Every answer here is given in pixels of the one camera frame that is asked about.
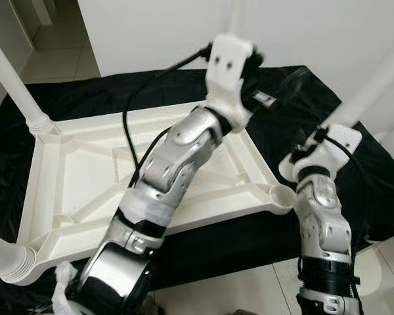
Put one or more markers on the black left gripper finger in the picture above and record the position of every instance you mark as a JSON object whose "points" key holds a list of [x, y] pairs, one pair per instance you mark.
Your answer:
{"points": [[254, 63]]}

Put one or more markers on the white plastic table leg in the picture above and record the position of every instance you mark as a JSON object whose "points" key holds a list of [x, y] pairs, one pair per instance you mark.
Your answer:
{"points": [[6, 259], [368, 85], [234, 16], [16, 85]]}

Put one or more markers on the white plastic table top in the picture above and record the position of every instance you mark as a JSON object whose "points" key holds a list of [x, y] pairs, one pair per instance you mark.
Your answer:
{"points": [[72, 177]]}

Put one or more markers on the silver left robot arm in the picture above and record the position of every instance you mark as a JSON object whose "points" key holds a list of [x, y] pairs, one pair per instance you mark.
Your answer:
{"points": [[171, 157]]}

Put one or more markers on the black table cloth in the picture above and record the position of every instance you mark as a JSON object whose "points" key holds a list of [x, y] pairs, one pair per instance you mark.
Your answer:
{"points": [[354, 170]]}

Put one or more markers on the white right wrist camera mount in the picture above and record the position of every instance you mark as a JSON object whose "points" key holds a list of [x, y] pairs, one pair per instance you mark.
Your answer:
{"points": [[331, 147]]}

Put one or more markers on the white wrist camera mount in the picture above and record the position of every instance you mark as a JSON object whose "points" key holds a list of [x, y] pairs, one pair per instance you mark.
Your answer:
{"points": [[226, 72], [331, 147]]}

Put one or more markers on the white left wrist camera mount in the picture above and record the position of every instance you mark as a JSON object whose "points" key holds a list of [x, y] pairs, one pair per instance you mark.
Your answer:
{"points": [[226, 72]]}

